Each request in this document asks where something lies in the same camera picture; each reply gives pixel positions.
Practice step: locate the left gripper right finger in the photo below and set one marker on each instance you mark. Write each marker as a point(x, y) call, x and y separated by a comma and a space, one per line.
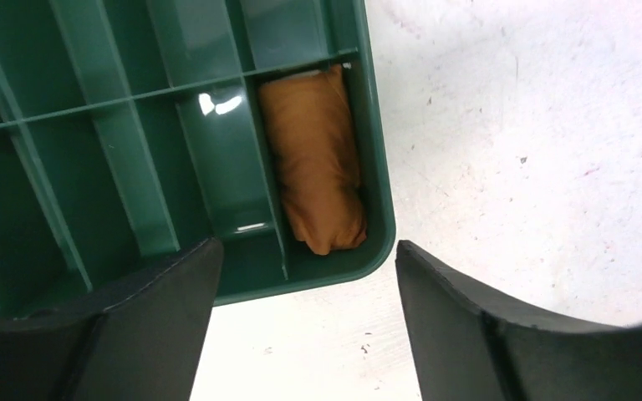
point(470, 341)

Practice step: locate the brown underwear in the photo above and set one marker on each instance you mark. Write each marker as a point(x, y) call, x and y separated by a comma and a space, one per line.
point(310, 130)

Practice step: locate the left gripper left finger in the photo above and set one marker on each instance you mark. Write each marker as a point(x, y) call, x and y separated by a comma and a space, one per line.
point(137, 338)

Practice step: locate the green compartment tray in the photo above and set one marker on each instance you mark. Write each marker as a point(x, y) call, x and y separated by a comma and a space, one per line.
point(132, 129)

